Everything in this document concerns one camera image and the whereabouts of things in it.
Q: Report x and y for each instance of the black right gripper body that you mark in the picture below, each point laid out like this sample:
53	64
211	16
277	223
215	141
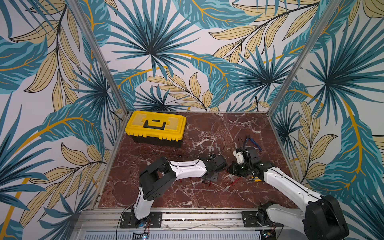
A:
250	154

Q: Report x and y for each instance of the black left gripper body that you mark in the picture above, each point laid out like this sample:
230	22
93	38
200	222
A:
214	178

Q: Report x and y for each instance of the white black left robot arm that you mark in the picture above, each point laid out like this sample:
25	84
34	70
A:
156	178

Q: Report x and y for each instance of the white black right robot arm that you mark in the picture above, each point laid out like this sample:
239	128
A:
318	217

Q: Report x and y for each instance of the yellow black plastic toolbox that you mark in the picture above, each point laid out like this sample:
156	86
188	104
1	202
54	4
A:
157	128

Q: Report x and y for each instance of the blue handled pliers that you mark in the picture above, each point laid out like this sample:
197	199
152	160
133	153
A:
249	139

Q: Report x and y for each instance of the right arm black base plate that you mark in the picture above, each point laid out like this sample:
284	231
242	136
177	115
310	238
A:
254	219

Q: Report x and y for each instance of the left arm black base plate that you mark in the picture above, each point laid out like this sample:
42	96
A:
142	220

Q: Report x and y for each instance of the aluminium front frame rail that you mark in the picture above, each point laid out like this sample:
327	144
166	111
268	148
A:
183	219

